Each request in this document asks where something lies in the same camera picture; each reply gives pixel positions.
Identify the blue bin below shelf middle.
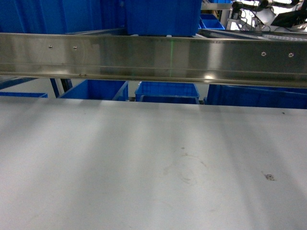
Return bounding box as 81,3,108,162
135,81,200,104

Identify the blue bin below shelf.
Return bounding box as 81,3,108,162
135,81,200,104
204,84,307,109
59,80,129,101

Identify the blue bin below shelf left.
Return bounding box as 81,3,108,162
59,80,129,101

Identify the stainless steel shelf front beam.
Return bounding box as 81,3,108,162
0,33,307,88

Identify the blue bin below shelf right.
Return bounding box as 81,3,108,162
204,84,307,109

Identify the large blue bin on rollers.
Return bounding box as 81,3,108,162
125,0,202,36

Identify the small blue bin background right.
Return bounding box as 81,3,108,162
202,19,225,30

